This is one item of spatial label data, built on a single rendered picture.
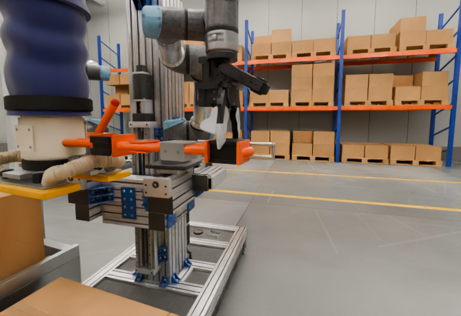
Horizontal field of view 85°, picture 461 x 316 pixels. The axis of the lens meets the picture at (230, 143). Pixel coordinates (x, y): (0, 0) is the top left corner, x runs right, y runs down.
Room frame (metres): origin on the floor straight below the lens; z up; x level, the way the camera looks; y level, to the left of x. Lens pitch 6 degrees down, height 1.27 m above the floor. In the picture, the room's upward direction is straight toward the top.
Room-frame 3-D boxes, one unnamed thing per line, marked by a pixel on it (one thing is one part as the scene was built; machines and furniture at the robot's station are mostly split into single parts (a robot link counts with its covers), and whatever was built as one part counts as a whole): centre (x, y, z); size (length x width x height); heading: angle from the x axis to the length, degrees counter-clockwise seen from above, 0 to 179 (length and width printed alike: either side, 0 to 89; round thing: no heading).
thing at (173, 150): (0.63, 0.13, 1.19); 0.07 x 0.07 x 0.04; 68
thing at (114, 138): (0.70, 0.33, 1.20); 0.10 x 0.08 x 0.06; 158
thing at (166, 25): (0.86, 0.20, 1.51); 0.49 x 0.11 x 0.12; 11
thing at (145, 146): (0.84, 0.33, 1.20); 0.93 x 0.30 x 0.04; 68
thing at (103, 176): (0.89, 0.53, 1.10); 0.34 x 0.10 x 0.05; 68
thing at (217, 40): (0.58, 0.02, 1.44); 0.08 x 0.08 x 0.05
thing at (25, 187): (0.71, 0.60, 1.10); 0.34 x 0.10 x 0.05; 68
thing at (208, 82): (0.59, 0.03, 1.35); 0.09 x 0.08 x 0.12; 68
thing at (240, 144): (0.57, 0.01, 1.20); 0.08 x 0.07 x 0.05; 68
